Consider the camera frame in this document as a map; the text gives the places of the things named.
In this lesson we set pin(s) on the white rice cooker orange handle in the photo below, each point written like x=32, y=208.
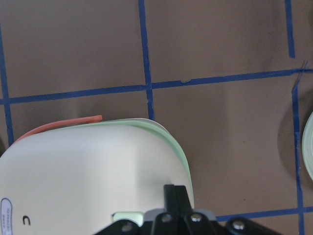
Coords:
x=72, y=180

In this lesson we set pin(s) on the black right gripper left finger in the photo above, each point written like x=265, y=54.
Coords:
x=170, y=202

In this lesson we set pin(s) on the green plate near right arm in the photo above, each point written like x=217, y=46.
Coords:
x=307, y=146

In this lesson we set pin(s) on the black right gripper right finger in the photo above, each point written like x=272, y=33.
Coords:
x=182, y=201

